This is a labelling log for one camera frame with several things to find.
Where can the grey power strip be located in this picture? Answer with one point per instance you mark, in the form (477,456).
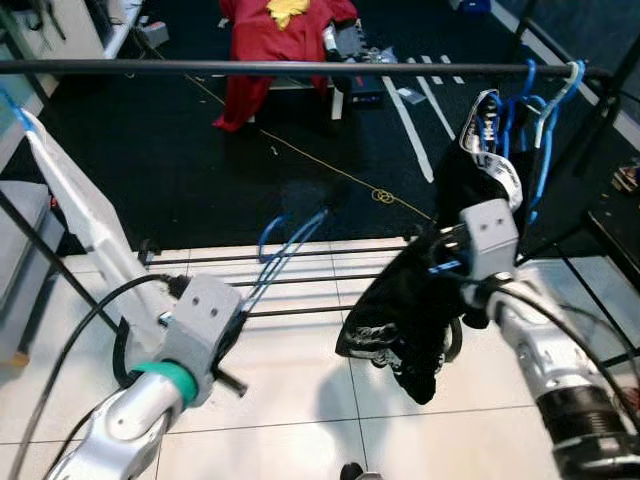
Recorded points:
(155,34)

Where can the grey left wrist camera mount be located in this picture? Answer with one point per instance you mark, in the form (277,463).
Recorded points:
(205,320)

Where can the red cloth yellow print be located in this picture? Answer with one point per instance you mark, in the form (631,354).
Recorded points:
(260,60)

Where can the black printed t-shirt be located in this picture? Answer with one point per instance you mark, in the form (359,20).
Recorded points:
(400,320)

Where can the black side table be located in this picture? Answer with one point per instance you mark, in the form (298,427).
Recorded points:
(615,230)

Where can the crumpled silver foil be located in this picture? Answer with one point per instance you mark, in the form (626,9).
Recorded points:
(380,55)

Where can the black robot foot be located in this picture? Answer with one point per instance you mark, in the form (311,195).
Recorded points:
(360,472)

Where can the grey paper sheet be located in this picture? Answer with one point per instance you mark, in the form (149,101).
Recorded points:
(410,96)

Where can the white shelf cabinet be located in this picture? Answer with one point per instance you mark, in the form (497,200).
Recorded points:
(60,25)

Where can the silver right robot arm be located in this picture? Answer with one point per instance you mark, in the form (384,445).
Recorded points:
(545,360)

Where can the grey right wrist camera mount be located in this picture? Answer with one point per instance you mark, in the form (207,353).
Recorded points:
(490,235)

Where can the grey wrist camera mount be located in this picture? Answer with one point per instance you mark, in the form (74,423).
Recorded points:
(490,235)
(205,320)

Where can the grey padded ottoman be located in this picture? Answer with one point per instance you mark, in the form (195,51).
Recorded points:
(20,260)

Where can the black equipment case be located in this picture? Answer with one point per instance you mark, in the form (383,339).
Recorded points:
(360,75)

